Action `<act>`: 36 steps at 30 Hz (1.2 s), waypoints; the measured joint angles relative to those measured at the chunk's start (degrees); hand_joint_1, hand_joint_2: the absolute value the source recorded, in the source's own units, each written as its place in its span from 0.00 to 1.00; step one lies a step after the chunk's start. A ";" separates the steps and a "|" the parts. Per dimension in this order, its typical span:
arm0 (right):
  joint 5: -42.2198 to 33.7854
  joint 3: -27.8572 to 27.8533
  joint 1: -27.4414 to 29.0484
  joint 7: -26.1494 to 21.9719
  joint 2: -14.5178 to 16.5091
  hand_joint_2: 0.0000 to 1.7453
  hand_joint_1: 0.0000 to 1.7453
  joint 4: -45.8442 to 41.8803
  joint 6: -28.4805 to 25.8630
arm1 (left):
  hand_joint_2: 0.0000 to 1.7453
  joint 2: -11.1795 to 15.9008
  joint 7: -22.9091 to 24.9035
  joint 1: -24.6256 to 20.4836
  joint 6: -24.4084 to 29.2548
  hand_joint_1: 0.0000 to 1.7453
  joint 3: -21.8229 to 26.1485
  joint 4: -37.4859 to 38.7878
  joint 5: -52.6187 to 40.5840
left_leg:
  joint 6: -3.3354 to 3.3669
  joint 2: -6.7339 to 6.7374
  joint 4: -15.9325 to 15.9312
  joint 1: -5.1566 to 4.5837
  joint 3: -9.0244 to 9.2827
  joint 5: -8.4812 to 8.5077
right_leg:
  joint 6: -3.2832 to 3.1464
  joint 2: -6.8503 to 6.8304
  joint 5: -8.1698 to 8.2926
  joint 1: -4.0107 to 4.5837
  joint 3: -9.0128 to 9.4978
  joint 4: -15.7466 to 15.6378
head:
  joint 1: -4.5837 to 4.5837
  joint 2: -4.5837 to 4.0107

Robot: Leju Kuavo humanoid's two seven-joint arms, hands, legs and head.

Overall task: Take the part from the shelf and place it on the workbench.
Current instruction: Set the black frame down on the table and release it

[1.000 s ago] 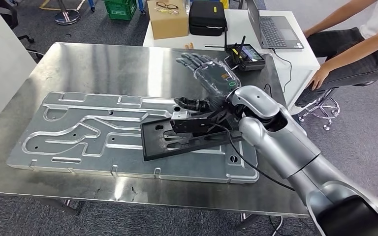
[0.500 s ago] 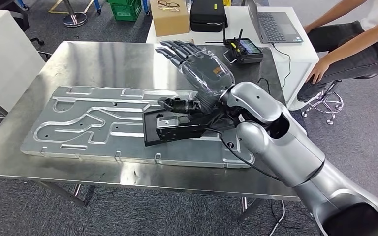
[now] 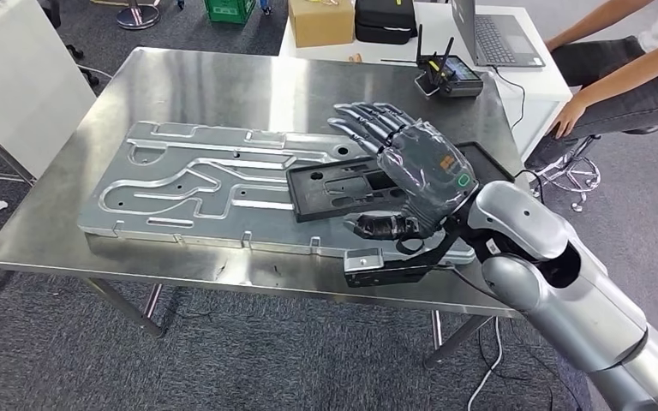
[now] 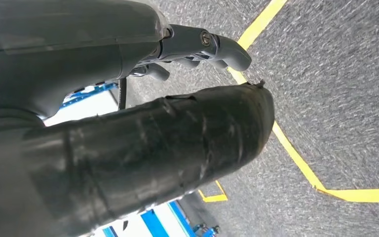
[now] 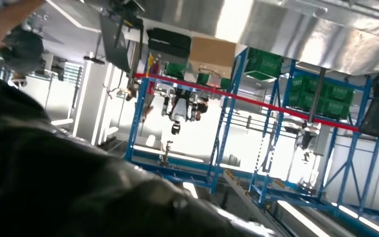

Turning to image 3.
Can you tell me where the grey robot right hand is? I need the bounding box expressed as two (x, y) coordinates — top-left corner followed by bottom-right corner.
(326, 102), (480, 240)

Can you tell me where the black plastic panel part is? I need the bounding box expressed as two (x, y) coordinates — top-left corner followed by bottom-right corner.
(286, 141), (517, 223)

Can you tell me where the steel workbench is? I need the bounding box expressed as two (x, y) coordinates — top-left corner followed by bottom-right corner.
(0, 46), (526, 370)

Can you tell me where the black remote controller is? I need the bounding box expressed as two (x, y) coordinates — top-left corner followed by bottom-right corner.
(380, 23), (484, 98)

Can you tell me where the white desk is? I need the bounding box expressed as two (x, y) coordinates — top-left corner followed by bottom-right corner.
(278, 3), (574, 163)

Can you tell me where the chrome swivel stool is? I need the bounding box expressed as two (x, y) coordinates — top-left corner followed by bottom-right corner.
(527, 122), (658, 214)

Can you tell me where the grey laptop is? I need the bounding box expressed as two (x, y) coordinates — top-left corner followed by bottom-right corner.
(451, 0), (547, 69)

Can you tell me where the black carrying case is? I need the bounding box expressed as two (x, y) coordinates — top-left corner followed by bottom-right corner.
(354, 0), (419, 45)

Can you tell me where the cardboard box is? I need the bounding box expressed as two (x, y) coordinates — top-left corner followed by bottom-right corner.
(288, 0), (356, 49)

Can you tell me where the person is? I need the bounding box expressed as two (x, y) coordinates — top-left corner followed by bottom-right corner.
(524, 0), (658, 171)

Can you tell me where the green plastic crate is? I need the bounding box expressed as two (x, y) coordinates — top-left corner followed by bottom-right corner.
(204, 0), (257, 26)

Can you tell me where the stamped grey metal panel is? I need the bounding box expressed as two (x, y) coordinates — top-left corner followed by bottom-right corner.
(77, 120), (476, 266)

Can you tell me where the black office chair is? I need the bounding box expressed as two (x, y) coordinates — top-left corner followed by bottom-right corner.
(39, 0), (101, 87)

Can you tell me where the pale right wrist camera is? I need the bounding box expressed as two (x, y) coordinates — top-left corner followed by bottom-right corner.
(344, 248), (386, 272)

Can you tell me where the black camera bracket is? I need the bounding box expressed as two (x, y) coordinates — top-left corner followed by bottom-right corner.
(344, 223), (466, 289)

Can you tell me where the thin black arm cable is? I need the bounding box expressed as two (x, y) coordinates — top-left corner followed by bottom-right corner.
(513, 169), (546, 206)

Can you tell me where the black laptop cable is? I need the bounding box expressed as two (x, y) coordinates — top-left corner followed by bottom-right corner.
(490, 67), (528, 132)

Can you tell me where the black camera cable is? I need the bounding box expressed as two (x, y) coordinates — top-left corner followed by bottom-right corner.
(448, 266), (500, 299)

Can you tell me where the white floor cable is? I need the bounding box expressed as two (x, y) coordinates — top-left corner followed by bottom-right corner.
(468, 316), (504, 411)

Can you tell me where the chrome stanchion post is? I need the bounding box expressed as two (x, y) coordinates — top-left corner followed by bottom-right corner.
(116, 0), (162, 31)

